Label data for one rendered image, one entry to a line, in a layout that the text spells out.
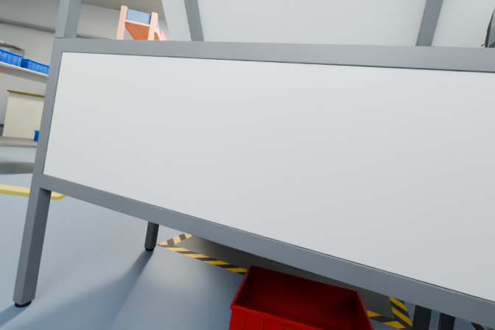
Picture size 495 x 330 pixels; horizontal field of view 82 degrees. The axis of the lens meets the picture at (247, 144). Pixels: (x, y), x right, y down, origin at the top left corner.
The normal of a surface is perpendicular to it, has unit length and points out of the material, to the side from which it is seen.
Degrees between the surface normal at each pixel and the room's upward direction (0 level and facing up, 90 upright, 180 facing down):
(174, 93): 90
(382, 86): 90
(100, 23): 90
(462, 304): 90
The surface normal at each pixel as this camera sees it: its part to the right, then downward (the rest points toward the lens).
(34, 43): 0.10, 0.02
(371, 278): -0.36, -0.05
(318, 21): -0.38, 0.54
